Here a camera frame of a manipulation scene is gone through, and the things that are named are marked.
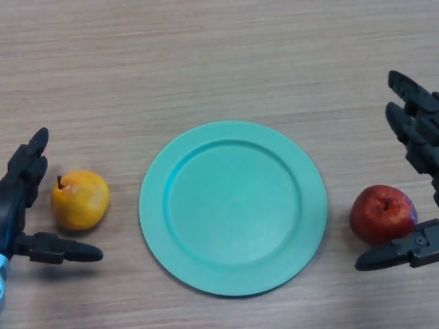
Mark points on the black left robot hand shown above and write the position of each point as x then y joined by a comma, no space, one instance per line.
13,205

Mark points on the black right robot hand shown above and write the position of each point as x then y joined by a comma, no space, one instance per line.
420,137

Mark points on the yellow pear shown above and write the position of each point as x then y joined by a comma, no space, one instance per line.
80,202

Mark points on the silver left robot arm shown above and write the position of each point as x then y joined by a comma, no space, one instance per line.
2,281

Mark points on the green round plate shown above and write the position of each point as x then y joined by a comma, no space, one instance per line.
233,212

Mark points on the red apple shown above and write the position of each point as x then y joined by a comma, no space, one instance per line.
380,216

